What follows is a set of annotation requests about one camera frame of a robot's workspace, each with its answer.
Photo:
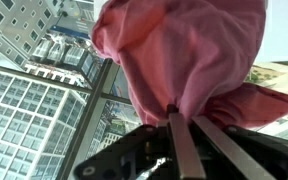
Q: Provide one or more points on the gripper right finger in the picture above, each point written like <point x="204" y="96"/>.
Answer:
<point x="230" y="150"/>

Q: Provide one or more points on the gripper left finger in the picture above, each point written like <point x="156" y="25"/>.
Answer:
<point x="185" y="150"/>

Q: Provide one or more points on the pink cloth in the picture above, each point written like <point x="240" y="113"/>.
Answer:
<point x="190" y="56"/>

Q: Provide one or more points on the grey window post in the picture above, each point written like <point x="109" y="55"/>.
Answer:
<point x="90" y="123"/>

